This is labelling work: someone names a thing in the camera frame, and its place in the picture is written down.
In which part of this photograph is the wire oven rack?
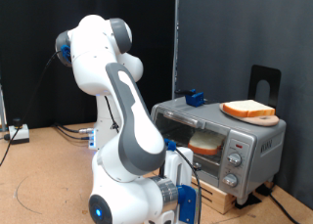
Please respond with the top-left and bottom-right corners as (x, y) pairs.
(156, 122), (227, 164)

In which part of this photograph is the silver oven knob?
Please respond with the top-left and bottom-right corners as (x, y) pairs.
(222, 173), (239, 189)
(227, 152), (243, 168)

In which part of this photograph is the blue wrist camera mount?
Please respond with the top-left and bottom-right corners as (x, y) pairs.
(175, 184), (199, 224)

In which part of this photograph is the blue cable clip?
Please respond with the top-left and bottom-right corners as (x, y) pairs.
(163, 138), (178, 153)
(61, 44), (72, 64)

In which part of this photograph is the black metal bookend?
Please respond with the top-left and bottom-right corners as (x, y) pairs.
(248, 64), (282, 115)

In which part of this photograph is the silver toaster oven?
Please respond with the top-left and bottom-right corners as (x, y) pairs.
(150, 96), (288, 206)

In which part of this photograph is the white bread slice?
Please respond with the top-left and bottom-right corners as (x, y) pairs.
(222, 99), (277, 118)
(187, 130), (226, 157)

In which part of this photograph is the wooden slatted crate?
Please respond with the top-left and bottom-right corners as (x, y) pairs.
(190, 175), (238, 216)

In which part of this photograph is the blue spatula holder block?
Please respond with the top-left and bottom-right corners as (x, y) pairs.
(185, 88), (205, 108)

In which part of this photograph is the thin black hanging cable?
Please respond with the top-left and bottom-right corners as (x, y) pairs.
(0, 49), (64, 168)

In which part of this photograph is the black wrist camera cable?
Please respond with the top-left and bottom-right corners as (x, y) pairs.
(104, 96), (203, 224)

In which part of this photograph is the white emergency stop box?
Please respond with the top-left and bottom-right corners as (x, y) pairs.
(8, 117), (30, 146)

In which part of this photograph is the grey metal frame leg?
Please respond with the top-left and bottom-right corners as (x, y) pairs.
(0, 85), (8, 132)

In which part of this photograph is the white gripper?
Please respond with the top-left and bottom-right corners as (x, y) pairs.
(147, 146), (202, 224)

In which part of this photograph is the round wooden cutting board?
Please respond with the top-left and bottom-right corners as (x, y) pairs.
(218, 102), (281, 127)

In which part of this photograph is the black oven power cable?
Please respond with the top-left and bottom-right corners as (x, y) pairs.
(268, 193), (299, 224)

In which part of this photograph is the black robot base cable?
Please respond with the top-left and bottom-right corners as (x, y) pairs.
(53, 122), (94, 134)
(55, 125), (91, 141)

